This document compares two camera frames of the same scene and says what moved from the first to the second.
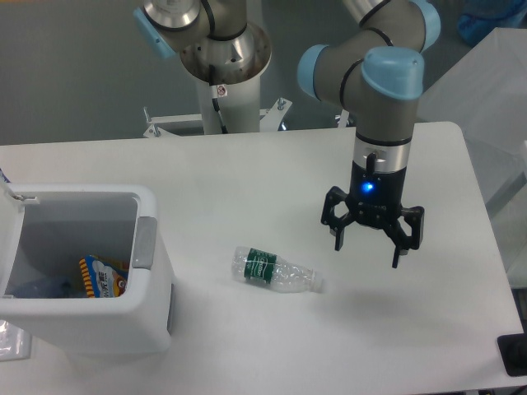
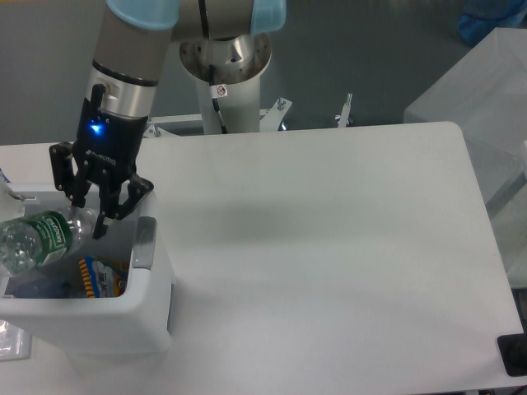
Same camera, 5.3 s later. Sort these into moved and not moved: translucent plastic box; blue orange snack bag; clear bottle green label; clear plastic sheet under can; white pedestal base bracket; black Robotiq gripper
Moved: black Robotiq gripper; clear bottle green label
Not moved: blue orange snack bag; clear plastic sheet under can; translucent plastic box; white pedestal base bracket
